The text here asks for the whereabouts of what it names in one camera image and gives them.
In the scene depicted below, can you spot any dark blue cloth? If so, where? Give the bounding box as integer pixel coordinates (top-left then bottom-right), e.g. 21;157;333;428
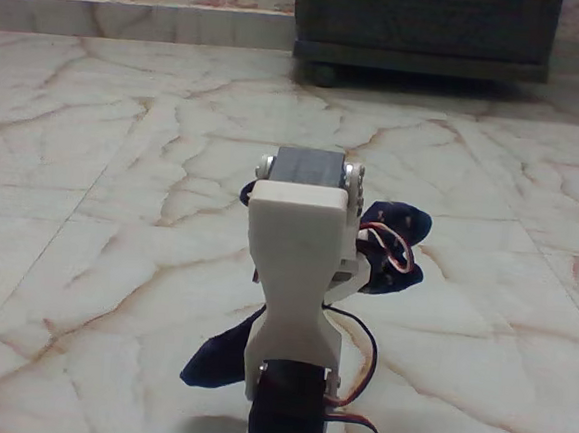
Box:
178;177;436;406

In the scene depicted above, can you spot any dark wooden cabinet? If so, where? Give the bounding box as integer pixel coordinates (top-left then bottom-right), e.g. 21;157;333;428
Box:
286;0;563;88

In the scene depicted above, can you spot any red white black servo cable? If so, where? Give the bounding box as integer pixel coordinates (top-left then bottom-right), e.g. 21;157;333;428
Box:
356;221;419;278

